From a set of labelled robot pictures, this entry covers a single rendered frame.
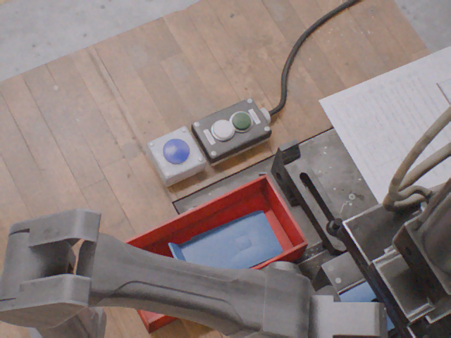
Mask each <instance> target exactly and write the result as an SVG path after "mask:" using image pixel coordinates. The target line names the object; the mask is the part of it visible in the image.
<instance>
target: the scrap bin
mask: <svg viewBox="0 0 451 338"><path fill-rule="evenodd" d="M257 210H259V211H261V210H263V212H264V214H265V216H266V218H267V220H268V222H269V224H270V226H271V228H272V230H273V232H274V234H275V236H276V238H277V240H278V242H279V244H280V245H281V247H282V250H283V252H282V253H281V254H280V255H278V256H276V257H274V258H272V259H270V260H268V261H266V262H264V263H261V264H259V265H256V266H253V267H251V268H252V269H255V270H261V269H262V268H265V267H266V266H268V265H269V264H270V263H274V262H288V263H291V262H292V261H295V260H297V259H298V258H301V257H302V256H303V254H304V252H305V250H306V248H307V245H308V243H309V242H308V241H307V239H306V237H305V236H304V234H303V233H302V231H301V229H300V228H299V225H298V224H297V222H296V221H295V220H294V218H293V217H292V215H291V214H290V212H289V210H288V208H287V206H286V205H285V203H284V201H283V200H282V198H281V196H280V194H279V193H278V191H277V189H276V188H275V186H274V185H273V183H272V181H271V179H270V178H269V176H268V175H267V174H266V175H264V176H261V177H259V178H257V179H255V180H252V181H251V182H248V183H246V184H244V185H242V186H240V187H238V188H235V189H233V190H231V191H229V192H227V193H225V194H222V195H220V196H217V197H216V198H214V199H212V200H210V201H207V202H205V203H203V204H201V205H199V206H196V207H194V208H192V209H190V210H189V211H188V212H186V213H183V214H180V215H178V216H176V217H174V218H172V219H170V220H167V221H166V222H164V223H161V224H160V225H157V226H155V227H153V228H151V229H149V230H147V231H145V232H141V233H139V234H137V235H135V236H134V237H131V238H129V239H126V240H125V241H124V242H125V243H127V244H130V245H132V246H135V247H137V248H138V249H141V250H143V251H148V252H150V253H153V254H157V255H160V256H165V257H169V258H174V257H173V254H172V253H171V250H170V248H169V245H168V243H169V242H170V243H174V244H180V243H183V242H186V241H188V240H190V239H191V237H194V236H196V235H198V234H201V233H203V232H206V231H208V230H211V229H213V228H215V227H218V226H221V225H224V224H226V223H229V222H231V221H233V220H236V219H238V218H241V217H243V216H245V215H248V214H250V213H253V212H255V211H257ZM136 310H137V312H138V314H139V316H140V318H141V320H142V323H143V325H144V327H145V329H147V331H148V333H149V334H151V333H153V332H155V331H157V330H159V329H161V328H162V327H165V326H167V325H169V324H171V323H172V322H173V321H174V320H177V319H178V318H177V317H174V316H170V315H164V314H160V313H154V312H150V311H143V310H140V309H136Z"/></svg>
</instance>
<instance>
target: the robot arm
mask: <svg viewBox="0 0 451 338"><path fill-rule="evenodd" d="M100 220H101V213H100V212H96V211H91V210H88V208H72V209H71V210H67V211H61V212H58V213H53V214H49V215H44V216H41V217H37V218H31V219H28V220H22V221H19V222H16V223H13V224H12V225H11V226H10V231H9V235H8V245H7V250H6V256H5V260H4V264H3V268H2V271H1V278H0V321H1V322H3V323H8V324H10V325H16V326H20V327H26V328H27V330H28V332H29V334H30V336H31V338H104V335H105V330H106V319H107V314H106V312H105V311H104V309H103V308H97V306H118V307H126V308H135V309H140V310H143V311H150V312H154V313H160V314H164V315H170V316H174V317H177V318H184V319H187V320H192V321H195V322H197V323H199V324H201V325H205V326H207V327H210V328H212V329H214V330H216V331H218V332H221V333H222V334H224V335H225V336H228V337H234V338H388V326H387V323H388V321H387V313H386V307H385V303H376V302H342V301H341V299H340V296H339V294H338V293H337V291H336V290H335V288H334V287H332V286H326V287H323V288H322V289H320V290H318V291H317V292H315V293H313V294H312V295H310V279H309V278H308V277H306V276H304V275H302V271H301V270H300V269H299V266H298V265H296V264H294V263H288V262H274V263H270V264H269V265H268V266H266V267H265V268H262V269H261V270H255V269H252V268H246V269H226V268H214V267H209V266H205V265H200V264H196V263H191V262H187V261H181V260H178V259H174V258H169V257H165V256H160V255H157V254H155V253H150V252H148V251H143V250H141V249H138V248H137V247H135V246H132V245H130V244H127V243H125V242H123V241H121V240H119V239H118V238H116V237H115V236H113V235H112V234H106V233H103V232H99V225H100ZM81 239H85V241H84V242H83V243H82V245H81V247H80V252H79V256H78V265H77V270H76V275H75V273H74V270H75V264H76V258H77V256H76V255H75V252H74V250H73V248H71V247H73V246H74V245H75V244H76V243H77V242H79V241H80V240H81Z"/></svg>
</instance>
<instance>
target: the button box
mask: <svg viewBox="0 0 451 338"><path fill-rule="evenodd" d="M357 1H359V0H348V1H346V2H345V3H343V4H341V5H339V6H338V7H336V8H334V9H333V10H332V11H330V12H327V13H326V14H325V15H323V16H322V17H320V18H319V20H317V21H316V22H315V23H314V24H313V25H312V26H310V27H309V28H308V29H307V30H306V31H305V32H304V33H303V34H302V36H301V37H300V38H299V39H298V40H297V42H296V43H295V45H294V46H293V48H292V49H291V51H290V53H289V56H288V59H287V60H286V62H285V66H284V68H283V72H282V75H281V98H280V103H279V104H278V105H277V106H276V107H275V108H274V109H273V110H271V111H269V112H268V111H267V110H266V109H265V108H262V109H260V110H259V107H258V106H257V105H256V104H255V102H254V101H253V99H252V98H251V97H249V98H248V99H245V100H243V101H240V102H238V103H236V104H233V105H232V106H229V107H227V108H224V109H223V110H220V111H217V112H215V113H212V114H211V115H208V116H206V117H204V118H201V119H199V120H197V121H194V122H193V123H192V127H191V130H192V131H191V133H192V136H193V137H194V139H195V141H196V143H197V144H198V146H199V148H200V149H201V151H202V153H203V154H204V157H205V159H206V160H207V162H208V163H209V165H210V166H213V165H216V164H217V163H220V162H222V161H225V160H227V159H229V158H231V157H233V156H236V155H238V154H240V153H242V152H244V151H246V150H248V149H251V148H253V147H255V146H258V145H260V144H263V143H264V142H267V141H268V140H269V139H270V137H271V133H272V129H271V127H270V126H269V123H270V122H271V116H272V115H275V114H276V113H278V112H279V111H280V110H282V108H283V107H284V105H285V102H286V94H287V89H286V79H287V75H288V71H289V68H290V65H291V63H292V60H293V59H294V58H295V56H296V53H297V51H298V49H299V48H300V46H301V44H302V43H303V41H304V40H305V39H306V38H307V37H308V36H309V35H310V34H311V33H312V32H313V31H314V30H315V29H316V28H317V27H318V26H319V25H321V24H322V23H324V22H325V21H327V19H328V18H330V17H332V16H333V15H335V14H336V13H338V12H340V11H341V10H342V9H344V8H347V7H348V6H350V5H352V4H353V3H355V2H357ZM239 112H244V113H246V114H248V115H249V116H250V118H251V124H250V126H249V128H247V129H246V130H238V129H236V128H235V127H234V126H233V124H232V119H233V116H234V115H235V114H236V113H239ZM220 120H226V121H228V122H229V123H230V124H231V125H232V126H233V133H232V135H231V136H230V137H229V138H227V139H220V138H218V137H216V136H215V135H214V133H213V128H214V124H215V123H216V122H218V121H220Z"/></svg>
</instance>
